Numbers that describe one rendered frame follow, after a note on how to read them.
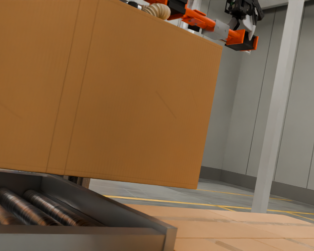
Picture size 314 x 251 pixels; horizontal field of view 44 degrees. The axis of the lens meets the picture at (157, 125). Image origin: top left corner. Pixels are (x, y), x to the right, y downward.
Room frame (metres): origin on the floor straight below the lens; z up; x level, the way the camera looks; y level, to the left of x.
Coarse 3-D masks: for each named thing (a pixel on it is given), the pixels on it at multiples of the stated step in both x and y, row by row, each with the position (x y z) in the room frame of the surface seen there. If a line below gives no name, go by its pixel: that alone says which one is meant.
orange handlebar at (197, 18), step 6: (144, 0) 1.14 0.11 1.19; (150, 0) 1.14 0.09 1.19; (162, 0) 1.12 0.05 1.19; (186, 12) 1.18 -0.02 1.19; (192, 12) 1.19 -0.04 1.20; (198, 12) 1.21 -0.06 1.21; (186, 18) 1.23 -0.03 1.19; (192, 18) 1.20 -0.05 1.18; (198, 18) 1.21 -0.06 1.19; (204, 18) 1.22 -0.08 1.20; (192, 24) 1.26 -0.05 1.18; (198, 24) 1.27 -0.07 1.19; (204, 24) 1.28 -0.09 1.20; (210, 24) 1.24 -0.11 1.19; (228, 36) 1.35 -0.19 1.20; (234, 36) 1.32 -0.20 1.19
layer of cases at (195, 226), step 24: (168, 216) 1.30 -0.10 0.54; (192, 216) 1.40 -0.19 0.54; (216, 216) 1.51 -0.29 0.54; (240, 216) 1.64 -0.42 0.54; (264, 216) 1.79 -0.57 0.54; (288, 216) 1.98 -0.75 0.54; (192, 240) 1.02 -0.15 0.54; (216, 240) 1.08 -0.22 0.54; (240, 240) 1.14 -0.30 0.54; (264, 240) 1.21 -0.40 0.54; (288, 240) 1.29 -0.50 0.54; (312, 240) 1.39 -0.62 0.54
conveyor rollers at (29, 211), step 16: (0, 192) 1.17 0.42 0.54; (32, 192) 1.24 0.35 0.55; (0, 208) 0.93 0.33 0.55; (16, 208) 1.04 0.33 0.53; (32, 208) 1.00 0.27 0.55; (48, 208) 1.10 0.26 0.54; (64, 208) 1.08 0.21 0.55; (0, 224) 0.86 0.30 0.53; (16, 224) 0.83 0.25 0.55; (32, 224) 0.95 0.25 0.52; (48, 224) 0.90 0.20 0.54; (64, 224) 1.01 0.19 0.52; (80, 224) 0.96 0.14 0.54
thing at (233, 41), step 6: (234, 30) 1.35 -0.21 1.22; (240, 30) 1.33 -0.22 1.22; (240, 36) 1.33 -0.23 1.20; (246, 36) 1.35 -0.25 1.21; (252, 36) 1.36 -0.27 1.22; (258, 36) 1.37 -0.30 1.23; (228, 42) 1.37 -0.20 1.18; (234, 42) 1.35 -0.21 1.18; (240, 42) 1.32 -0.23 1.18; (246, 42) 1.35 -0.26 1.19; (252, 42) 1.37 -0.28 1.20; (240, 48) 1.39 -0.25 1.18; (246, 48) 1.38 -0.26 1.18; (252, 48) 1.37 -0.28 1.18
